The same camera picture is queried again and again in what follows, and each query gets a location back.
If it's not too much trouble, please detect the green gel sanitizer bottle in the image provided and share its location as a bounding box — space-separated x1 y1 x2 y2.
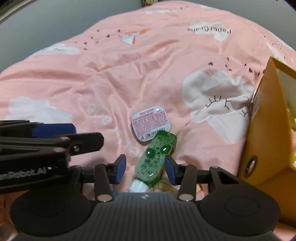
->
129 130 177 193

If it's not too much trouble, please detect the yellow cap bottle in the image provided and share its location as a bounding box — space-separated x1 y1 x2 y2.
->
289 152 296 170

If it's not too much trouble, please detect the gold square gift box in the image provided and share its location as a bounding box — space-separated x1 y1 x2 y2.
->
287 101 296 131

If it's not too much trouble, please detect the small white labelled tin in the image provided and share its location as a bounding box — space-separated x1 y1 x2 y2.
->
131 106 171 142

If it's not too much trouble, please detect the orange cardboard storage box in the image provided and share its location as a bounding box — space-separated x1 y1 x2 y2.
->
238 57 295 226

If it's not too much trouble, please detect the pink cloud-print bed quilt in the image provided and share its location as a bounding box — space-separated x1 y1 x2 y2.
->
0 0 296 241

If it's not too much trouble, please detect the hanging plush toy column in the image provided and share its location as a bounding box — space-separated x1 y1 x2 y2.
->
141 0 161 7

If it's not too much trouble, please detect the dark window frame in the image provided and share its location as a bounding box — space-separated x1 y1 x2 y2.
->
0 0 34 23

